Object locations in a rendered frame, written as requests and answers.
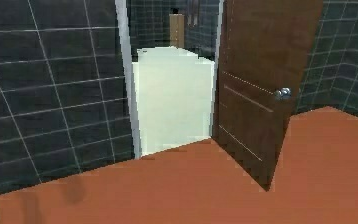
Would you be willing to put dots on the white bathtub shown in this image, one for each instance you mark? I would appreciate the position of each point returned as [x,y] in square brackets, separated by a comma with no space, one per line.
[173,100]

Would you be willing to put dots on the dark brown wooden room door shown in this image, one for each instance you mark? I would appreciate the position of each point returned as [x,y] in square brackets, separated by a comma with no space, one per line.
[253,83]

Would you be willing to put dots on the light wooden cabinet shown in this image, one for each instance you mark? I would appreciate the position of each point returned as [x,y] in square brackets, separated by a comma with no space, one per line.
[176,30]

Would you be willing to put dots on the silver round door knob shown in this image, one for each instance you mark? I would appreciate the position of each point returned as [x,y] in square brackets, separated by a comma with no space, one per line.
[283,93]

